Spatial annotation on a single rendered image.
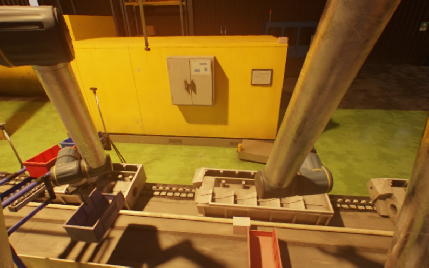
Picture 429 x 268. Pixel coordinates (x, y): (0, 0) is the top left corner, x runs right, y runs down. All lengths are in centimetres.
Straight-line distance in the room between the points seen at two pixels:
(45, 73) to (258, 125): 344
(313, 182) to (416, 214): 35
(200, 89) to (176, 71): 45
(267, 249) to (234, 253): 23
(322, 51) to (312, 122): 16
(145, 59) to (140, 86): 49
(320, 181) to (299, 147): 30
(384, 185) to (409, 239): 158
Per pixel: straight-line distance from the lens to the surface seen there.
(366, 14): 43
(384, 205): 225
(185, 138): 415
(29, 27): 75
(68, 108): 92
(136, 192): 206
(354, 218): 214
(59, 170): 131
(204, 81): 343
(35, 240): 219
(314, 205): 185
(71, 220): 159
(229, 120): 385
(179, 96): 359
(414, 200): 61
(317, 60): 46
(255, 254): 168
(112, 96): 436
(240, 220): 171
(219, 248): 169
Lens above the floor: 215
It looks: 28 degrees down
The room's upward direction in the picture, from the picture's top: 1 degrees counter-clockwise
